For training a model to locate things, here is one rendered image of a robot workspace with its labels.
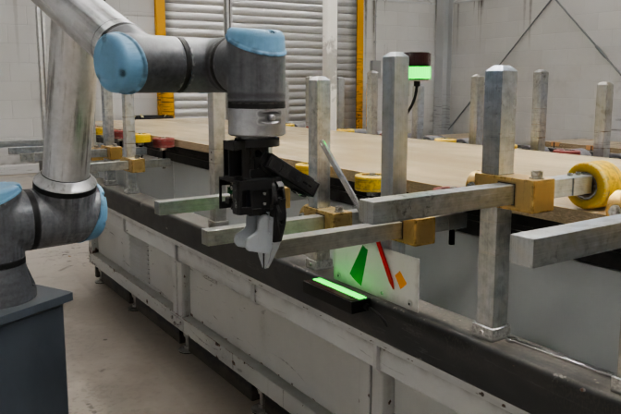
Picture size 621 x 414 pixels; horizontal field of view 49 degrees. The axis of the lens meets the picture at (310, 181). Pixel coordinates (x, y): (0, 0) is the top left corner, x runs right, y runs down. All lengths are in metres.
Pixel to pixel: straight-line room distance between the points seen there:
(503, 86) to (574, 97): 9.05
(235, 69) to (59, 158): 0.77
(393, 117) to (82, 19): 0.56
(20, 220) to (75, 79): 0.35
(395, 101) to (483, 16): 10.12
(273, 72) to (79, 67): 0.70
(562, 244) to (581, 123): 9.33
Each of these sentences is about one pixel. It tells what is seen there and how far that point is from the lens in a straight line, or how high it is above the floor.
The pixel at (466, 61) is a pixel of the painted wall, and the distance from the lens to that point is 11.58.
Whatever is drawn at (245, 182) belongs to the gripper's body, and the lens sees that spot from 1.03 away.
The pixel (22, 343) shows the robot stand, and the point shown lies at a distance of 1.75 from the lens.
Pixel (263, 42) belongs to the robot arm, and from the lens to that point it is 1.03.
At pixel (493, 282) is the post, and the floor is 0.80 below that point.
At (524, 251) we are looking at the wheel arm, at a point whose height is 0.95.
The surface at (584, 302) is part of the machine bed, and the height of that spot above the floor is 0.73.
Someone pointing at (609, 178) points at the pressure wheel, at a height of 0.96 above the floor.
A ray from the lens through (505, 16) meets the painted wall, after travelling 11.05.
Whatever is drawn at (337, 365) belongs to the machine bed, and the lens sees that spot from 1.99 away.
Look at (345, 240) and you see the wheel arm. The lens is 1.18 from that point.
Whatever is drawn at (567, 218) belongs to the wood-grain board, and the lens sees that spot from 1.24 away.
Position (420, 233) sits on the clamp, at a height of 0.84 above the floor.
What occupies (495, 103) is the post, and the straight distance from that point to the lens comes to 1.09.
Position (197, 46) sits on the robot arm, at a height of 1.17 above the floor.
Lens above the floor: 1.11
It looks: 8 degrees down
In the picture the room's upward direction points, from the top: straight up
